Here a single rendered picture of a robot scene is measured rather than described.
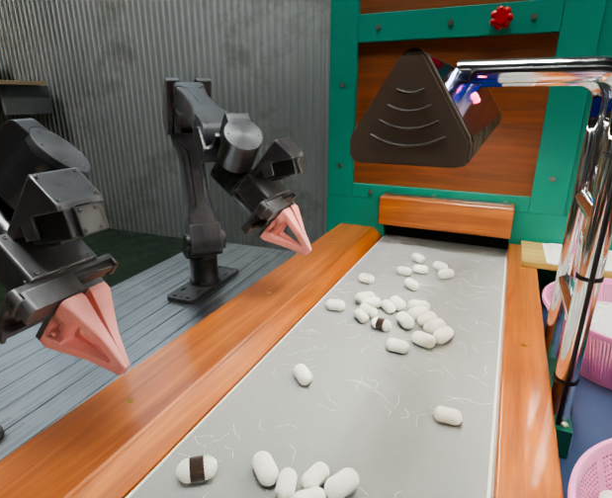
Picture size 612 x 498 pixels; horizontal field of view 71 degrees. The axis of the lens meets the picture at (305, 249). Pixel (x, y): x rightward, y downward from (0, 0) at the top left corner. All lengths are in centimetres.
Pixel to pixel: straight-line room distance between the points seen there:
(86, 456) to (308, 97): 270
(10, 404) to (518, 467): 66
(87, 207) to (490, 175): 90
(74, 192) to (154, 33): 326
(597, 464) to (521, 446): 7
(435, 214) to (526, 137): 25
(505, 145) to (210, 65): 255
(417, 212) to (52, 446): 84
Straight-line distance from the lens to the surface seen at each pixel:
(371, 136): 31
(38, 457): 51
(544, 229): 111
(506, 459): 48
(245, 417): 53
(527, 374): 61
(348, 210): 117
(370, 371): 60
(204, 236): 95
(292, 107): 303
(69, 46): 420
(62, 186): 40
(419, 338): 66
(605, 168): 53
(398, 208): 107
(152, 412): 52
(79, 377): 79
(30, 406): 76
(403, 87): 30
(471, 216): 105
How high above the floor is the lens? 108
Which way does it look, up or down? 19 degrees down
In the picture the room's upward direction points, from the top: straight up
